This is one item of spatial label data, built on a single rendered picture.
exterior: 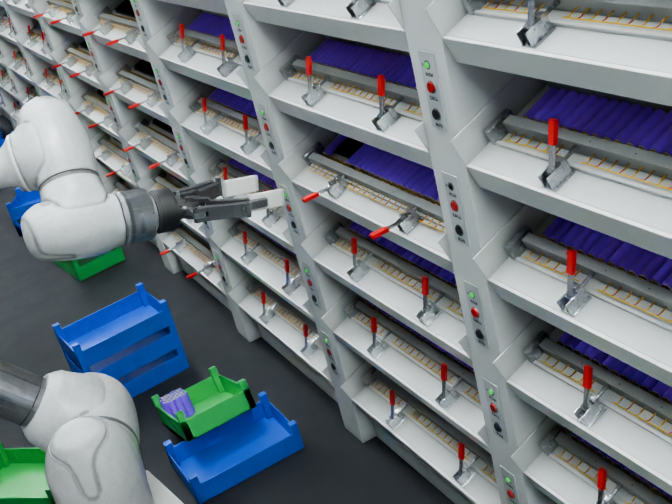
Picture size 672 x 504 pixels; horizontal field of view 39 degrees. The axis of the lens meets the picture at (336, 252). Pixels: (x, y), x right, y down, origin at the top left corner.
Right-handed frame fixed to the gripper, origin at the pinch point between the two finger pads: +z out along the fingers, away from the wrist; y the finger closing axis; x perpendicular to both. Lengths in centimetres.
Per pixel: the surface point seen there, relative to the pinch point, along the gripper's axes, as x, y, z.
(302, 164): -5.5, -30.1, 23.5
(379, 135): 10.5, 14.9, 16.5
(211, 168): -22, -99, 28
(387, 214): -7.2, 6.3, 22.8
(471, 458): -63, 12, 38
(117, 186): -62, -237, 36
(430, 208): -3.3, 18.3, 24.4
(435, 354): -41, 4, 35
